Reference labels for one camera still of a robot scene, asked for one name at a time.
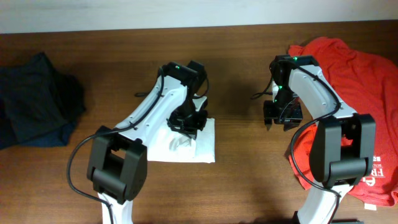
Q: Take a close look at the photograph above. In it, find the white printed t-shirt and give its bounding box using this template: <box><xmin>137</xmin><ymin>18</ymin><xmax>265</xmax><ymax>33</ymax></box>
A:
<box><xmin>147</xmin><ymin>118</ymin><xmax>215</xmax><ymax>163</ymax></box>

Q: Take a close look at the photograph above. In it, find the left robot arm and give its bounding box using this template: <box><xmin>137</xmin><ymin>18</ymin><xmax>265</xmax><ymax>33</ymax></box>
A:
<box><xmin>87</xmin><ymin>60</ymin><xmax>215</xmax><ymax>223</ymax></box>

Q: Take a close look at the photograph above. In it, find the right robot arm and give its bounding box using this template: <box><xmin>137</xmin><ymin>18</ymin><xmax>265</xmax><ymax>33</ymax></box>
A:
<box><xmin>263</xmin><ymin>55</ymin><xmax>376</xmax><ymax>224</ymax></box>

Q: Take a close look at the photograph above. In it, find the dark folded clothes pile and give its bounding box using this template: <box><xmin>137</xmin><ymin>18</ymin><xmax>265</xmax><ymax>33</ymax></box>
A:
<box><xmin>1</xmin><ymin>52</ymin><xmax>85</xmax><ymax>149</ymax></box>

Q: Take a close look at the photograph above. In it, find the red t-shirt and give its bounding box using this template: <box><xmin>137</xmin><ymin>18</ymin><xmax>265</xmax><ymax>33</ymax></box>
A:
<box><xmin>288</xmin><ymin>37</ymin><xmax>397</xmax><ymax>207</ymax></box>

